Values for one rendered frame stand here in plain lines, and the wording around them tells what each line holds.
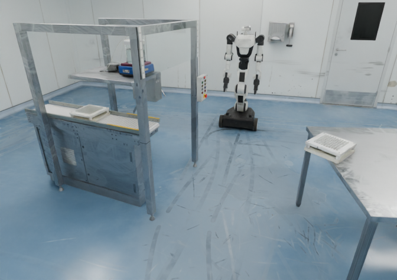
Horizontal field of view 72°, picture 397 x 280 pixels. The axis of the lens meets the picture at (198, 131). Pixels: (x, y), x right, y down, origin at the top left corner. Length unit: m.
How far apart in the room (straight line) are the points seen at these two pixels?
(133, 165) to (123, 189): 0.35
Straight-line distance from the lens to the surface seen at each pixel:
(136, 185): 2.60
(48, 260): 2.55
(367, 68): 5.91
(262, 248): 2.41
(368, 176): 1.95
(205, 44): 5.77
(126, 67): 2.19
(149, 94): 2.31
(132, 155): 2.44
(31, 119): 3.10
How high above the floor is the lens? 1.75
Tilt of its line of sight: 25 degrees down
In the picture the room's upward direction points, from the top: straight up
